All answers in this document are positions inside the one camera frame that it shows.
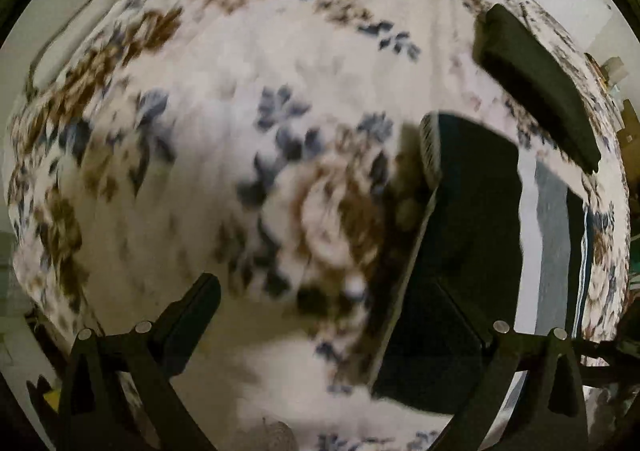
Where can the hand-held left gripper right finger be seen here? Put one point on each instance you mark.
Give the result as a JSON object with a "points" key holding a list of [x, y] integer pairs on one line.
{"points": [[500, 356]]}

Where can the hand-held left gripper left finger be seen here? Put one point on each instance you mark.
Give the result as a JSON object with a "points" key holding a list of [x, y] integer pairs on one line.
{"points": [[202, 298]]}

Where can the black garment with striped trim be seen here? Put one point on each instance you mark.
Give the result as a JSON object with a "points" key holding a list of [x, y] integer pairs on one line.
{"points": [[475, 206]]}

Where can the floral blanket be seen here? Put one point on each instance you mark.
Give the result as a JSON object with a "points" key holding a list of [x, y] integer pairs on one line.
{"points": [[200, 81]]}

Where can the folded dark olive cloth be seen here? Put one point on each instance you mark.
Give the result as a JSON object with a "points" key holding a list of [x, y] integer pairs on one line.
{"points": [[535, 81]]}

